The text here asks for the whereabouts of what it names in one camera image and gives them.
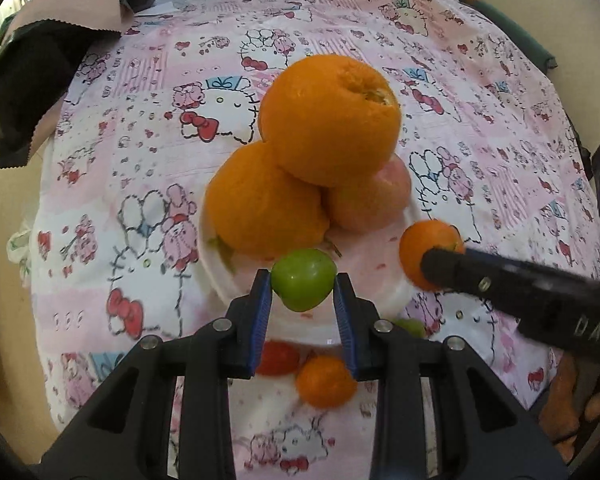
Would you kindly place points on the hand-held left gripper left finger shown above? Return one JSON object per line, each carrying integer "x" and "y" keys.
{"x": 262, "y": 320}

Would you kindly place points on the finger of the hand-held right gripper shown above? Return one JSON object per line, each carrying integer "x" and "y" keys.
{"x": 470, "y": 275}

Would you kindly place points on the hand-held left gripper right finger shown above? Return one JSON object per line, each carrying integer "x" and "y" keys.
{"x": 347, "y": 320}

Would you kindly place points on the red cherry tomato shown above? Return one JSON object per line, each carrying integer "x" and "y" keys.
{"x": 280, "y": 357}

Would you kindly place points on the pink spotted plate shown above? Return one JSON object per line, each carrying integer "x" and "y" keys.
{"x": 375, "y": 270}

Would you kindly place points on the green tomato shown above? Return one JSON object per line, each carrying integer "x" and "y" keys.
{"x": 411, "y": 328}
{"x": 302, "y": 277}

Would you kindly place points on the small tangerine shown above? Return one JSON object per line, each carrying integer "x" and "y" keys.
{"x": 326, "y": 381}
{"x": 417, "y": 245}

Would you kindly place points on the medium orange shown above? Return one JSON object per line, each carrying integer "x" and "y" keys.
{"x": 265, "y": 205}

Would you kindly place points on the red apple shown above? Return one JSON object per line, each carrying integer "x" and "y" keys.
{"x": 375, "y": 200}

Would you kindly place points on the large orange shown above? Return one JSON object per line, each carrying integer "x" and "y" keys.
{"x": 330, "y": 120}

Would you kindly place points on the person's right hand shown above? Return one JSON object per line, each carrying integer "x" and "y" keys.
{"x": 565, "y": 400}

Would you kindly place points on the pink cartoon printed blanket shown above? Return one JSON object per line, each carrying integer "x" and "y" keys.
{"x": 130, "y": 110}

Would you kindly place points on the green bed bumper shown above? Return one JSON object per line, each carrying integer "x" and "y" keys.
{"x": 505, "y": 25}

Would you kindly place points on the white paper sheet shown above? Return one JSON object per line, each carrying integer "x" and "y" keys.
{"x": 157, "y": 8}

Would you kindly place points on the pink and black cloth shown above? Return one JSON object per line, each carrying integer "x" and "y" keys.
{"x": 30, "y": 85}

